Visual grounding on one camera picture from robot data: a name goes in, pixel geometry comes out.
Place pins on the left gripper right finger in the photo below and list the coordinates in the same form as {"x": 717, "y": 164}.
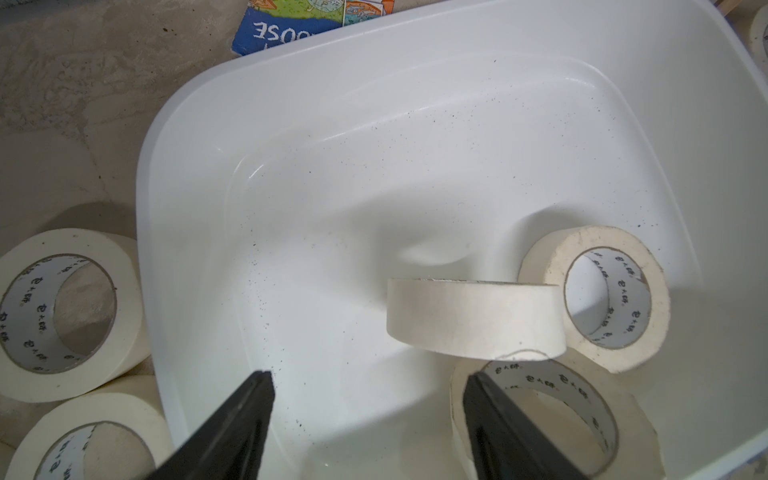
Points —
{"x": 505, "y": 443}

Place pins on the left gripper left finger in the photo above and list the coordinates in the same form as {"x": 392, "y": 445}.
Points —
{"x": 230, "y": 444}

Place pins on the masking tape roll ten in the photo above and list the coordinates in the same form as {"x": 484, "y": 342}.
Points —
{"x": 579, "y": 406}

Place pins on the masking tape roll eight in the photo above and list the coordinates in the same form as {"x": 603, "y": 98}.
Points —
{"x": 478, "y": 320}

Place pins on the masking tape roll six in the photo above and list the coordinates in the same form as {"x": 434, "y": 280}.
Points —
{"x": 118, "y": 431}

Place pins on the masking tape roll nine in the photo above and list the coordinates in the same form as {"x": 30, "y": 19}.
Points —
{"x": 637, "y": 316}

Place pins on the masking tape roll five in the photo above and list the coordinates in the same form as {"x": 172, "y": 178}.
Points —
{"x": 36, "y": 366}

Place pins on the masking tape roll eleven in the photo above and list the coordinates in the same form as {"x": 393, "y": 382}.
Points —
{"x": 756, "y": 38}

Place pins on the white plastic storage box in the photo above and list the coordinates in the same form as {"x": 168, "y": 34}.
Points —
{"x": 279, "y": 192}

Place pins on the blue treehouse book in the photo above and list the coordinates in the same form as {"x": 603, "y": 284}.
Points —
{"x": 270, "y": 23}

